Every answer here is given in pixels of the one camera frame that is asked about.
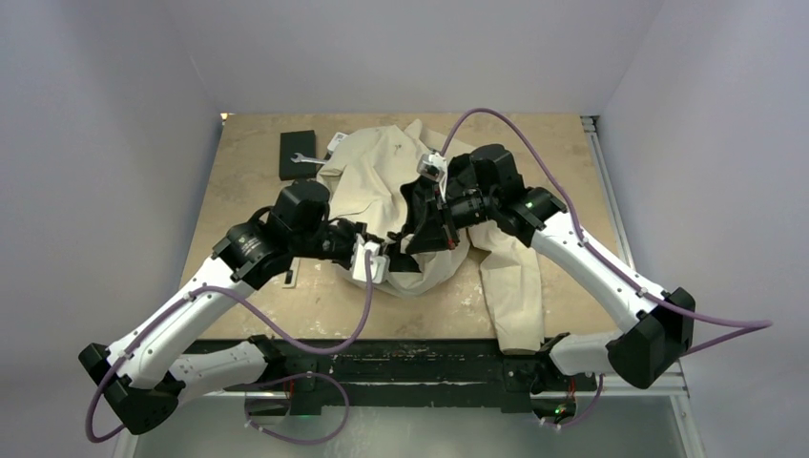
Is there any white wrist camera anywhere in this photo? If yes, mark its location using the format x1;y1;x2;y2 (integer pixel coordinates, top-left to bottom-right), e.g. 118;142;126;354
417;152;447;199
348;235;389;284

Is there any white tag black card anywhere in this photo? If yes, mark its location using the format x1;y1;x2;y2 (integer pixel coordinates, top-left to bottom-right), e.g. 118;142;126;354
326;132;347;154

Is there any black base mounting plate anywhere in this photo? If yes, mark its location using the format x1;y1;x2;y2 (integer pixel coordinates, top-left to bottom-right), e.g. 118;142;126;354
157;338;624;415

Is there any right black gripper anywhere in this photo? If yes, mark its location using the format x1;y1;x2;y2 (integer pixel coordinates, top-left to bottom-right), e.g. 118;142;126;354
406;184;499;254

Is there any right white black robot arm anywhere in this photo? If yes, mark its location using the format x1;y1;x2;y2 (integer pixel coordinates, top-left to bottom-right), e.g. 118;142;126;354
400;144;695;389

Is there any purple cable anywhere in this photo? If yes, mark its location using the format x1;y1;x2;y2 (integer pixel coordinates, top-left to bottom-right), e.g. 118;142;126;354
439;108;774;431
85;249;375;444

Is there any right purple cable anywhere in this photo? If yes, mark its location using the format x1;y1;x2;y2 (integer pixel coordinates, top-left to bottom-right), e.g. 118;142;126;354
439;108;774;431

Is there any beige jacket with black lining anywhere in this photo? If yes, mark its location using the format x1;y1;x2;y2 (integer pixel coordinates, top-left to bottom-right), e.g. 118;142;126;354
316;119;545;354

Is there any black pouch with wrench logo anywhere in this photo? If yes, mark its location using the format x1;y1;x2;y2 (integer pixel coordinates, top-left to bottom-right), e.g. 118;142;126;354
279;130;319;181

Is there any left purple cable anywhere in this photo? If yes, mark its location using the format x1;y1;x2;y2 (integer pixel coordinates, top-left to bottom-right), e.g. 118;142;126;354
85;249;375;444

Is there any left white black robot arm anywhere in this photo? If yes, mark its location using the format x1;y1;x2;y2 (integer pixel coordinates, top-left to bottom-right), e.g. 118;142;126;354
79;180;387;443

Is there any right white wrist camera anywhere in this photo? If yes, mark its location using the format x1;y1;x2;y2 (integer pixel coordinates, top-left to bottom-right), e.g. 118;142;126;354
417;152;447;199

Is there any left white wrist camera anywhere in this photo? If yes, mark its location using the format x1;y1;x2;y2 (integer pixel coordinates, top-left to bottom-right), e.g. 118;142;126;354
348;235;389;284

